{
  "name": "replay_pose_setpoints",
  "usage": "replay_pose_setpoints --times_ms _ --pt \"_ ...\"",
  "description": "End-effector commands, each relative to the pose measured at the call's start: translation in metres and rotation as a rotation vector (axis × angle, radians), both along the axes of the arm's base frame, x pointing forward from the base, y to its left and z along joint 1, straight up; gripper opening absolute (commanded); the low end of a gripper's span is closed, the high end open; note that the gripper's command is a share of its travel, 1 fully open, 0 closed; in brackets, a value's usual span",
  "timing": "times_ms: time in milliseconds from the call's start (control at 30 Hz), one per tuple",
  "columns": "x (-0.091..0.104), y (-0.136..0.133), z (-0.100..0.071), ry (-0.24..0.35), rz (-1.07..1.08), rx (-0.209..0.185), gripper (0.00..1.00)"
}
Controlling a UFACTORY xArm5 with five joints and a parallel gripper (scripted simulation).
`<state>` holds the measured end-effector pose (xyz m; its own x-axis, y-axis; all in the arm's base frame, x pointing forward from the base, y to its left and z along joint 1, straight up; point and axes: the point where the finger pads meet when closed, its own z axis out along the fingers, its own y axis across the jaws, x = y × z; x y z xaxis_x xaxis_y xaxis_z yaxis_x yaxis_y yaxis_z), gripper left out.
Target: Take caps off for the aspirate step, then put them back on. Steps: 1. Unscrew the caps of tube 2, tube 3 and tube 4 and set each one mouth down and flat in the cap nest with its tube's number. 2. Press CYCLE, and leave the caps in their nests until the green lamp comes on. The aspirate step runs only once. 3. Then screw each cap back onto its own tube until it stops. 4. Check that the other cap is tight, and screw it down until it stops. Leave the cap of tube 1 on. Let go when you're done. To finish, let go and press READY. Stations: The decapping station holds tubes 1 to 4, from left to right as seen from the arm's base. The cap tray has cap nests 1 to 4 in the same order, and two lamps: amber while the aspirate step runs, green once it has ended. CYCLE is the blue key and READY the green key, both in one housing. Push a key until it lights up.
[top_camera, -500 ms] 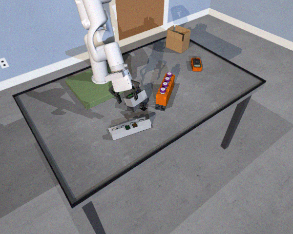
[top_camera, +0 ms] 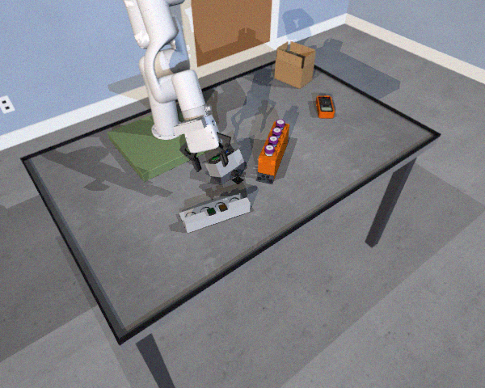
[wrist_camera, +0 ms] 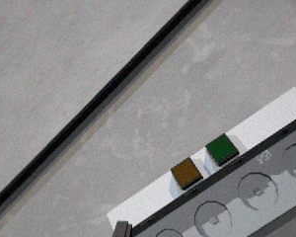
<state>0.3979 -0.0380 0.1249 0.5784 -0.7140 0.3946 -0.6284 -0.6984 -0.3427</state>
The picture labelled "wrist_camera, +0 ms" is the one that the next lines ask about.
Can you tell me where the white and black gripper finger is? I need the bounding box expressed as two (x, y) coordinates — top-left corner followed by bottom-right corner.
(112, 221), (132, 237)

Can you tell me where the grey rectangular block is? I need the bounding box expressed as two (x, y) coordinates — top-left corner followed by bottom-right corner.
(107, 87), (296, 237)

